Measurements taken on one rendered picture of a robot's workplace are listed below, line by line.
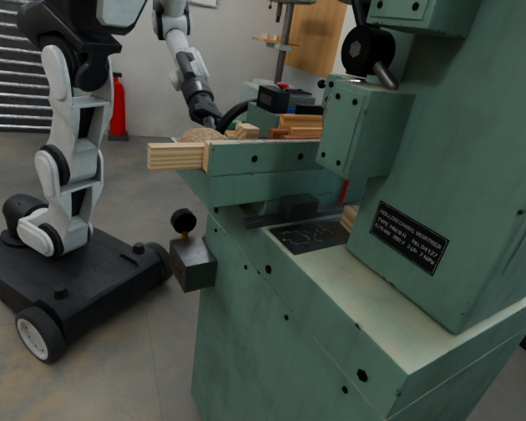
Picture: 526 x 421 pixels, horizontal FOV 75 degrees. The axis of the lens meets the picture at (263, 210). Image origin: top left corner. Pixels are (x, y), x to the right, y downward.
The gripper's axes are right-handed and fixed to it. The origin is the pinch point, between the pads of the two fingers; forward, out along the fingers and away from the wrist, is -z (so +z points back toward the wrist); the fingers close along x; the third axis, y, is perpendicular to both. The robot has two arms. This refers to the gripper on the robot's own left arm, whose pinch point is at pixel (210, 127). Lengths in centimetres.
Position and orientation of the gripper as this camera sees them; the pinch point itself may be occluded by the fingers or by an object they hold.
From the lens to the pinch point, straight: 107.0
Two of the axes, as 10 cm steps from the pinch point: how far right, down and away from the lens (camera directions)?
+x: -5.9, -1.2, -8.0
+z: -3.6, -8.4, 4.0
